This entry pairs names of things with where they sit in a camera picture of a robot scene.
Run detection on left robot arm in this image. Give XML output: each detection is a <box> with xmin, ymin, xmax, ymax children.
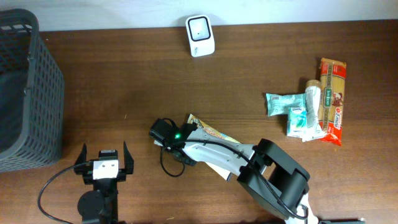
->
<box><xmin>73</xmin><ymin>143</ymin><xmax>134</xmax><ymax>224</ymax></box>

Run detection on black left camera cable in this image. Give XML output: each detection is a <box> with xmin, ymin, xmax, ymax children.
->
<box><xmin>37</xmin><ymin>164</ymin><xmax>81</xmax><ymax>224</ymax></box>

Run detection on white tube with brown cap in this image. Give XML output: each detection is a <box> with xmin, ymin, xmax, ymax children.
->
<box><xmin>302</xmin><ymin>80</ymin><xmax>325</xmax><ymax>142</ymax></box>

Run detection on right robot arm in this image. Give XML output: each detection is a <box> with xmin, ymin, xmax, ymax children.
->
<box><xmin>149</xmin><ymin>118</ymin><xmax>319</xmax><ymax>223</ymax></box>

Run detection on white barcode scanner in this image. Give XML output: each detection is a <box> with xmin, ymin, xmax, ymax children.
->
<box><xmin>185</xmin><ymin>15</ymin><xmax>215</xmax><ymax>57</ymax></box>

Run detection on teal tissue packet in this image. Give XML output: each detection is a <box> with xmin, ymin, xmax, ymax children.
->
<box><xmin>266</xmin><ymin>93</ymin><xmax>305</xmax><ymax>116</ymax></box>

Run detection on cream snack bag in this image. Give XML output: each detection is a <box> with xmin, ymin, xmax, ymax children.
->
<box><xmin>149</xmin><ymin>114</ymin><xmax>239</xmax><ymax>177</ymax></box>

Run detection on orange spaghetti packet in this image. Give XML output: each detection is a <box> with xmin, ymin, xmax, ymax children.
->
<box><xmin>318</xmin><ymin>58</ymin><xmax>346</xmax><ymax>146</ymax></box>

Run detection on dark grey plastic basket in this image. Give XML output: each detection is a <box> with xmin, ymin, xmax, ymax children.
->
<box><xmin>1</xmin><ymin>9</ymin><xmax>65</xmax><ymax>172</ymax></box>

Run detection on small white teal box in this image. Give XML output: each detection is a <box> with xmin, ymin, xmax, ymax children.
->
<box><xmin>287</xmin><ymin>107</ymin><xmax>307</xmax><ymax>138</ymax></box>

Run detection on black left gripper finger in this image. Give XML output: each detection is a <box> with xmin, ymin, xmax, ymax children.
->
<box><xmin>123</xmin><ymin>141</ymin><xmax>134</xmax><ymax>174</ymax></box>
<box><xmin>75</xmin><ymin>144</ymin><xmax>86</xmax><ymax>165</ymax></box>

